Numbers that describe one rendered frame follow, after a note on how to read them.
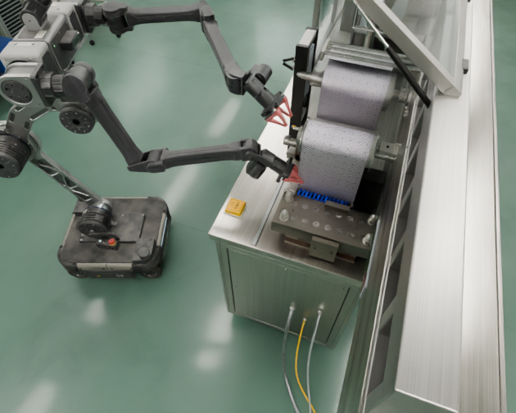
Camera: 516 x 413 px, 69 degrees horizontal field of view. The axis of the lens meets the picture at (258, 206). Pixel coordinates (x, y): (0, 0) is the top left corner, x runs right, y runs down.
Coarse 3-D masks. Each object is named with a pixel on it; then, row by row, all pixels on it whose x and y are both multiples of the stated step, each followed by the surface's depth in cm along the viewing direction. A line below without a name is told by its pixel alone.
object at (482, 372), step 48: (480, 0) 166; (480, 48) 141; (480, 96) 123; (480, 144) 109; (384, 192) 133; (480, 192) 98; (384, 240) 96; (480, 240) 88; (480, 288) 81; (480, 336) 75; (480, 384) 69
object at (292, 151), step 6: (294, 138) 147; (288, 144) 148; (294, 144) 147; (288, 150) 151; (294, 150) 151; (288, 156) 151; (294, 156) 150; (294, 162) 154; (288, 186) 169; (294, 186) 165
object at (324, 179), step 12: (300, 168) 144; (312, 168) 141; (324, 168) 139; (336, 168) 137; (312, 180) 146; (324, 180) 144; (336, 180) 142; (348, 180) 139; (324, 192) 149; (336, 192) 147; (348, 192) 144
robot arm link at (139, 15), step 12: (204, 0) 154; (108, 12) 149; (120, 12) 151; (132, 12) 151; (144, 12) 152; (156, 12) 152; (168, 12) 153; (180, 12) 153; (192, 12) 153; (132, 24) 155
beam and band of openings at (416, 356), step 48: (432, 96) 89; (432, 144) 78; (432, 192) 70; (432, 240) 63; (384, 288) 79; (432, 288) 58; (384, 336) 73; (432, 336) 53; (384, 384) 55; (432, 384) 49
